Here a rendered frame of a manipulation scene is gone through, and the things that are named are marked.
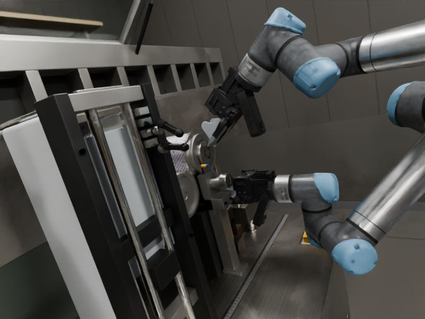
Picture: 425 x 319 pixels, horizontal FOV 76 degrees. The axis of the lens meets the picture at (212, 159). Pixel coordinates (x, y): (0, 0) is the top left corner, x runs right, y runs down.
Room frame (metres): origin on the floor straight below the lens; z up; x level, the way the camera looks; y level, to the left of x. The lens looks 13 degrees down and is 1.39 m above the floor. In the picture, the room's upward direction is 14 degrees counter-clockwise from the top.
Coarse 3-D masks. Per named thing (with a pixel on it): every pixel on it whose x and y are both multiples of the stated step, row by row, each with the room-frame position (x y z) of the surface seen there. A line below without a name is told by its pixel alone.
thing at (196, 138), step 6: (192, 138) 0.73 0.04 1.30; (198, 138) 0.74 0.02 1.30; (204, 138) 0.76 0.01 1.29; (192, 144) 0.71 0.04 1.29; (192, 150) 0.71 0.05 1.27; (192, 156) 0.70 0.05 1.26; (192, 162) 0.70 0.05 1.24; (198, 162) 0.71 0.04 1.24; (198, 168) 0.71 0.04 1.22; (204, 168) 0.73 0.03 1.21; (210, 168) 0.75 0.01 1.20
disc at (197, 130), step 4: (196, 128) 0.76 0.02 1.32; (200, 128) 0.77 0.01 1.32; (192, 132) 0.74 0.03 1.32; (196, 132) 0.75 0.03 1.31; (200, 132) 0.77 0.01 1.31; (204, 132) 0.79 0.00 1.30; (188, 136) 0.72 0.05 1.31; (192, 136) 0.73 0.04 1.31; (188, 140) 0.72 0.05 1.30; (188, 144) 0.71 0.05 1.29; (184, 152) 0.70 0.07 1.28; (188, 152) 0.71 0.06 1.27; (184, 156) 0.70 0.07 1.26; (188, 156) 0.70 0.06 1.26; (188, 160) 0.70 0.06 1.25; (188, 164) 0.70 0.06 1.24; (188, 168) 0.69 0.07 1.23; (192, 168) 0.70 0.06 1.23; (212, 168) 0.78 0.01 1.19; (192, 172) 0.70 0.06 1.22; (196, 172) 0.71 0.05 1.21; (196, 176) 0.71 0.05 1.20
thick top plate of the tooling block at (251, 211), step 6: (246, 204) 0.84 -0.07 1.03; (252, 204) 0.86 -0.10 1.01; (234, 210) 0.84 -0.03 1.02; (240, 210) 0.82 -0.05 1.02; (246, 210) 0.82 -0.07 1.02; (252, 210) 0.85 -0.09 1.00; (234, 216) 0.84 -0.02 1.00; (240, 216) 0.83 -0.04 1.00; (246, 216) 0.81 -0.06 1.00; (252, 216) 0.84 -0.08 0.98; (234, 222) 0.84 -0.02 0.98; (240, 222) 0.83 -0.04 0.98; (246, 222) 0.82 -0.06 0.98
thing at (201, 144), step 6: (198, 144) 0.73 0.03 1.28; (204, 144) 0.74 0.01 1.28; (198, 150) 0.72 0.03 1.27; (204, 150) 0.74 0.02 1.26; (210, 150) 0.75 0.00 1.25; (198, 156) 0.71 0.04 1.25; (204, 156) 0.73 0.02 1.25; (210, 156) 0.75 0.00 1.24; (204, 162) 0.72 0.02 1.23; (210, 162) 0.74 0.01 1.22
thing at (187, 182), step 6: (180, 174) 0.65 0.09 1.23; (186, 174) 0.67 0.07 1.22; (180, 180) 0.66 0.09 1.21; (186, 180) 0.67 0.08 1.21; (192, 180) 0.69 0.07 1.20; (180, 186) 0.65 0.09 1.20; (186, 186) 0.66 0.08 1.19; (192, 186) 0.69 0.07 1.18; (186, 192) 0.66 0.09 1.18; (192, 192) 0.68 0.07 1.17; (198, 192) 0.69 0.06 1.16; (186, 198) 0.66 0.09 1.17; (192, 198) 0.68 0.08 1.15; (198, 198) 0.69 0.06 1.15; (186, 204) 0.65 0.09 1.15; (192, 204) 0.67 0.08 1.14; (192, 210) 0.66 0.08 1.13
